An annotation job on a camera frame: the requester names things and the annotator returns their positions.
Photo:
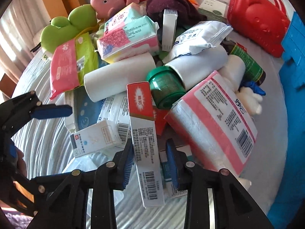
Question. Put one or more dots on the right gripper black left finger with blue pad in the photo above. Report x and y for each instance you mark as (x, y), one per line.
(65, 205)

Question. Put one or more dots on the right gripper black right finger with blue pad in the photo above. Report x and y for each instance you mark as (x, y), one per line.
(234, 207)

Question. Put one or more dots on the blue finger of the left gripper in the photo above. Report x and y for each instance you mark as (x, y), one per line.
(49, 111)

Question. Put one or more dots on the red white toothpaste box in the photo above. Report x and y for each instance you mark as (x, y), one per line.
(145, 144)

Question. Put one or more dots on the white medicine box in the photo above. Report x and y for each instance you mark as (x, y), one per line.
(100, 136)

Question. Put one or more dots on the blue plastic storage crate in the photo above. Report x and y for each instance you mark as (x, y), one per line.
(287, 210)

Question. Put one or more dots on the pink green wipes pack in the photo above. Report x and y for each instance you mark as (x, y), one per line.
(70, 62)

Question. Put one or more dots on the pink white tissue pack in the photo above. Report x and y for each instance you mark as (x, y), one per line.
(213, 121)

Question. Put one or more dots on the green frog plush toy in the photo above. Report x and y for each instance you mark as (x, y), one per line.
(62, 29)

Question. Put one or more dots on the pink mint tissue pack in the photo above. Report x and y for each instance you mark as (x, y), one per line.
(128, 33)

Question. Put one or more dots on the green plastic jar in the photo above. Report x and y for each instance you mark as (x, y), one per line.
(166, 87)

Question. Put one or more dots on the dark green can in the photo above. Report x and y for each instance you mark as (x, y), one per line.
(254, 72)

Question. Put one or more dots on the white upright small box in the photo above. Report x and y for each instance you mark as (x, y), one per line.
(169, 29)

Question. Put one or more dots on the dark purple cloth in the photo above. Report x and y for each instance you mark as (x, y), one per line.
(187, 13)

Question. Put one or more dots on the white blue wipes pack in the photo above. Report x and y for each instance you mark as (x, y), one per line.
(202, 36)

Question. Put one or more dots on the white green carton box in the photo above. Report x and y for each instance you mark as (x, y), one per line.
(213, 10)

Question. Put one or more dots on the red plastic toy case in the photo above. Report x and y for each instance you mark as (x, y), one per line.
(263, 21)

